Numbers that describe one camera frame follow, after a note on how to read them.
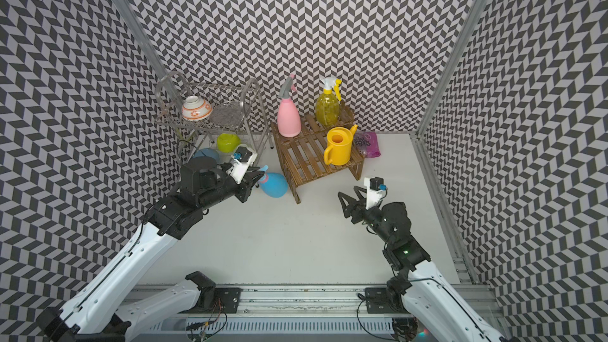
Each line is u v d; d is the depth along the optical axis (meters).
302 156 0.94
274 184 0.75
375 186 0.62
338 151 0.84
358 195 0.75
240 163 0.56
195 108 0.83
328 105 0.79
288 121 0.78
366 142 1.08
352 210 0.65
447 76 0.93
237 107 0.77
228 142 1.05
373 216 0.63
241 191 0.60
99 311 0.37
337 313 0.72
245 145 1.05
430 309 0.56
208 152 1.14
